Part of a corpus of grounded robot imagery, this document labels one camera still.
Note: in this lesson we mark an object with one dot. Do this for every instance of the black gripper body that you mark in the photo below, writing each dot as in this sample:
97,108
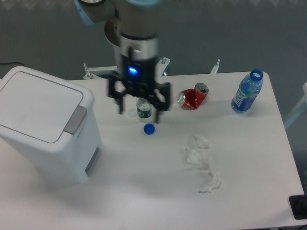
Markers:
138,77

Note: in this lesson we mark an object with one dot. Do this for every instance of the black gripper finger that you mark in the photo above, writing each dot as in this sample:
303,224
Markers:
161,98
113,93

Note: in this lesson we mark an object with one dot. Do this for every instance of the white trash can with lid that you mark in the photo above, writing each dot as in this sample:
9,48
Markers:
50,121

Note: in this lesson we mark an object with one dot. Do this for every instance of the crushed red soda can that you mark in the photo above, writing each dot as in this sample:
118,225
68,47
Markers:
193,98

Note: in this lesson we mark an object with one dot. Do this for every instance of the blue bottle cap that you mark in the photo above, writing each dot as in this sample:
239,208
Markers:
149,129

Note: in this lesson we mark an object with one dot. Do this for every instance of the clear bottle with green label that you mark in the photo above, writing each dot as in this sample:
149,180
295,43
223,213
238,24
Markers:
144,108

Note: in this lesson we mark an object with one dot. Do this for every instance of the upper crumpled white tissue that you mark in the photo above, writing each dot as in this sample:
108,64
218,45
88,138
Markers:
198,142

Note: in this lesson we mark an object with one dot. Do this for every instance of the crumpled white tissue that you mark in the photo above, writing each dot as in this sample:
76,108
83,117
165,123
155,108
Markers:
198,142
197,157
210,179

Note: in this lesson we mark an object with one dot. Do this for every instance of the middle crumpled white tissue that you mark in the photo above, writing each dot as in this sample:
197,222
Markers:
197,157

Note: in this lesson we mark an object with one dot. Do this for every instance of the blue drink bottle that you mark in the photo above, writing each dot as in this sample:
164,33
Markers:
248,90

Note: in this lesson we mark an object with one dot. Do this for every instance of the lower crumpled white tissue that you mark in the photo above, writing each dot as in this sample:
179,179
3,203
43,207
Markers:
210,179

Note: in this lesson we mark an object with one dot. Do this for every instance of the black device at table corner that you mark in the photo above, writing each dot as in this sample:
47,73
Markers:
298,205

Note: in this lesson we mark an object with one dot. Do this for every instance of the white metal base frame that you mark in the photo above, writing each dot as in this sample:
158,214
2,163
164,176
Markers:
102,72

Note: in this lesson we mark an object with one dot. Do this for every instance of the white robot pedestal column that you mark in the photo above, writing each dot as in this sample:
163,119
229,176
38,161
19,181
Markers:
112,33

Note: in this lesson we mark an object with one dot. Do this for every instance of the white frame at right edge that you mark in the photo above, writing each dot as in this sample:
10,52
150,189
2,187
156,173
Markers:
297,110

